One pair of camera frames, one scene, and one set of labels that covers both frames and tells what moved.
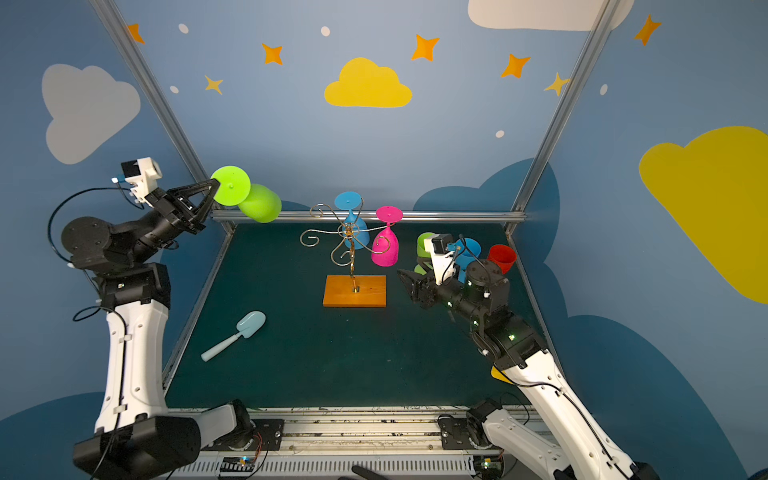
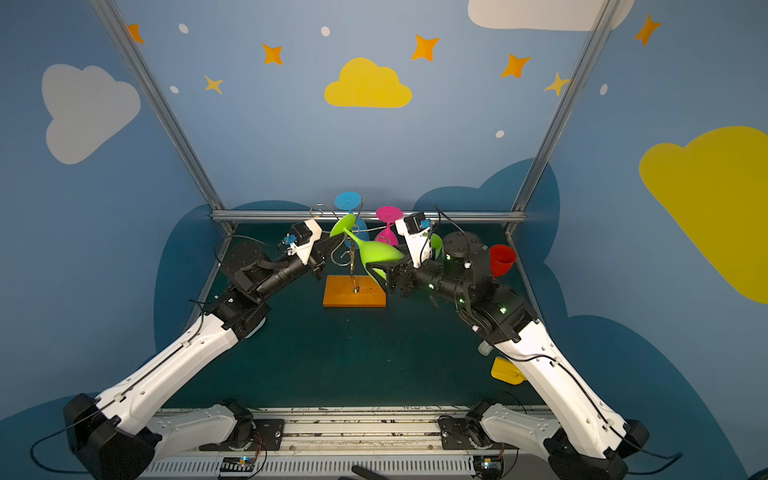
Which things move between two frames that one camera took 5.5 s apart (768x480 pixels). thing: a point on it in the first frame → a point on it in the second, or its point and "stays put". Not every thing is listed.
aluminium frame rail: [409, 216] stays put
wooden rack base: [372, 291] stays put
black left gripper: [174, 207] → [324, 250]
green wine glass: [256, 201] → [370, 252]
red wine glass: [503, 256] stays put
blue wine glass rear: [355, 231] stays put
